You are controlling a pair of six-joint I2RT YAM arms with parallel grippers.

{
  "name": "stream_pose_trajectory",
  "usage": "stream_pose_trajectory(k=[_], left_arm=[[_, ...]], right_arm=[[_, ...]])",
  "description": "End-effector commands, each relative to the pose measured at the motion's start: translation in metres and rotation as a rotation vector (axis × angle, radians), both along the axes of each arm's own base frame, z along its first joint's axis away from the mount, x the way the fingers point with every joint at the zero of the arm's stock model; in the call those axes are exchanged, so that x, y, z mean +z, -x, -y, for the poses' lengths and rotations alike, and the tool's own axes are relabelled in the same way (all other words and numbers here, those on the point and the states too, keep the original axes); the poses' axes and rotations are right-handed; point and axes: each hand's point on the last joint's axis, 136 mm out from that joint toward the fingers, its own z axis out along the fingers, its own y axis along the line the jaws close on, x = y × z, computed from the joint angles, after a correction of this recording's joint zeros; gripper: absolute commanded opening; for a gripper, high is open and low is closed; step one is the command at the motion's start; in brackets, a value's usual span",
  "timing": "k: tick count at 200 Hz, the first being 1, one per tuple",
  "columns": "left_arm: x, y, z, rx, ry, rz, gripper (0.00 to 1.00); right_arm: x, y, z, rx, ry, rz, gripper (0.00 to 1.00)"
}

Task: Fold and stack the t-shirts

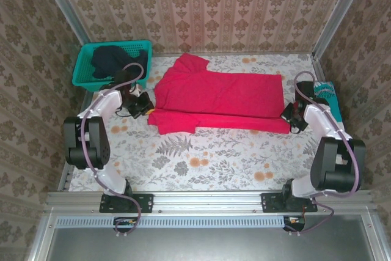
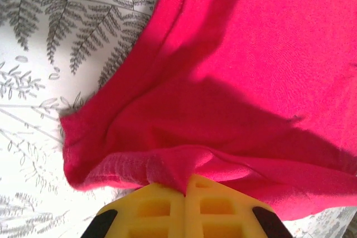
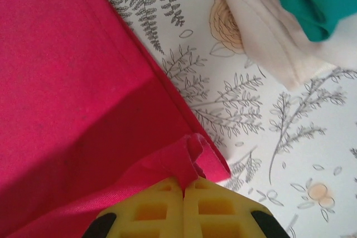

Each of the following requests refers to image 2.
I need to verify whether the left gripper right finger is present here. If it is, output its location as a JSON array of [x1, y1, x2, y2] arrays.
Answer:
[[184, 173, 291, 238]]

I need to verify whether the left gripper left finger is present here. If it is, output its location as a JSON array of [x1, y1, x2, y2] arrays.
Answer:
[[85, 181, 187, 238]]

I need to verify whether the floral tablecloth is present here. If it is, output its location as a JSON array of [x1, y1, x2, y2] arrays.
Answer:
[[0, 0, 357, 238]]

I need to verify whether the red t-shirt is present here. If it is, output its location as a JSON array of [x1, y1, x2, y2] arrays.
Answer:
[[59, 0, 357, 221]]

